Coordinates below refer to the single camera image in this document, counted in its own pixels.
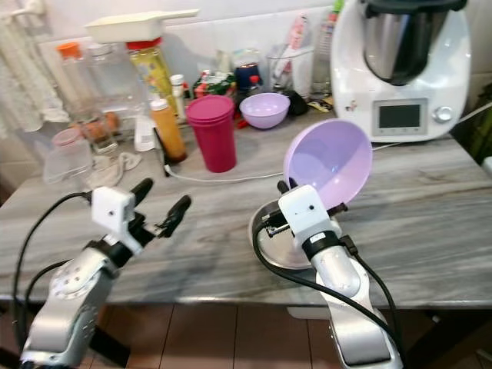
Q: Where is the small white bottle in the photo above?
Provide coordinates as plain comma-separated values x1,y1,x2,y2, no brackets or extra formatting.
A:
170,74,187,105

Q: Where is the tall clear bottle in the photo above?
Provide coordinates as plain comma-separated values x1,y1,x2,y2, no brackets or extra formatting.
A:
311,0,345,97

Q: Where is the crumpled white cloth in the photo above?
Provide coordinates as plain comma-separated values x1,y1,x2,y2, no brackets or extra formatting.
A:
96,151,143,189

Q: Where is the shallow stainless steel bowl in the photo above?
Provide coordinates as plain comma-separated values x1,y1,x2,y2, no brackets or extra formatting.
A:
248,200,316,270

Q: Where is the clear drinking glass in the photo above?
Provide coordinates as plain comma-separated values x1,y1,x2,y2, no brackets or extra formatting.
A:
81,111,120,153

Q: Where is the small black object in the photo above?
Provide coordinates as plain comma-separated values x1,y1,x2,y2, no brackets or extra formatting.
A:
281,90,308,116

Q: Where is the white hanging towel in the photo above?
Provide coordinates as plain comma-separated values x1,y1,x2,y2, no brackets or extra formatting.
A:
8,19,66,124
0,23,39,131

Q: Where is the clear utensil holder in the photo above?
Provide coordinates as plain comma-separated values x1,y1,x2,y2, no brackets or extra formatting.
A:
267,45,316,97

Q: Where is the black smartphone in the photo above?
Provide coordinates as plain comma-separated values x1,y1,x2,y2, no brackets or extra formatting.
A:
154,127,171,165

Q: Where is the red and white packet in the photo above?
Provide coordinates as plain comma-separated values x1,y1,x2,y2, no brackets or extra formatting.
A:
284,15,312,64

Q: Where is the lilac plastic bowl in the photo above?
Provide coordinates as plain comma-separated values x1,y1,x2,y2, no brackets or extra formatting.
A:
239,93,291,129
283,119,374,210

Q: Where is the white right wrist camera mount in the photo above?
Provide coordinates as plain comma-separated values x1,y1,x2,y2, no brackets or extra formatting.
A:
278,184,341,248

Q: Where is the small white box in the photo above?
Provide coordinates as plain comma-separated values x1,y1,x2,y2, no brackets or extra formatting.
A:
134,115,156,152

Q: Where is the clear bottle with orange cap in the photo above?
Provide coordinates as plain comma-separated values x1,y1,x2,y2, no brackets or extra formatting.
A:
56,42,97,120

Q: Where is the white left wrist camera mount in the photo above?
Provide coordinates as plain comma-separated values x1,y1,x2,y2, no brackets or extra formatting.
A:
91,186,138,238

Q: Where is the white kitchen cooking machine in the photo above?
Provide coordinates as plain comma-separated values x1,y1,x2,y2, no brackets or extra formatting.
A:
331,0,472,143

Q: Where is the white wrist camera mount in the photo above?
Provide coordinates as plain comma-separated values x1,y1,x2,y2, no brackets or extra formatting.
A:
278,184,341,248
91,186,138,238

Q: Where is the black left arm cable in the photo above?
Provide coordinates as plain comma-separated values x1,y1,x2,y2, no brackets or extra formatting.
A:
11,192,95,356

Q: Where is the clear plastic jug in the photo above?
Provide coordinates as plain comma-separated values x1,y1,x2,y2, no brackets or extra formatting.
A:
88,45,143,116

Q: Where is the clear jar with blue label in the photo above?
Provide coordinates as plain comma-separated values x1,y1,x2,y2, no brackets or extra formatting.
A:
231,50,266,97

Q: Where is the magenta plastic cup with lid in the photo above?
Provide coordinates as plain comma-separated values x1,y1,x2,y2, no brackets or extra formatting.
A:
186,95,237,174

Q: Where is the green snack packet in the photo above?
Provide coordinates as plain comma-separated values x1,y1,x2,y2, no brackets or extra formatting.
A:
194,71,237,98

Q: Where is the yellow oil bottle red cap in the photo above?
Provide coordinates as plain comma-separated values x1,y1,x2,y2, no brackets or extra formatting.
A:
127,37,174,101

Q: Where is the clear container with pink lid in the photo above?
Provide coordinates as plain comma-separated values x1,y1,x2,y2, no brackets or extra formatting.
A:
44,128,95,184

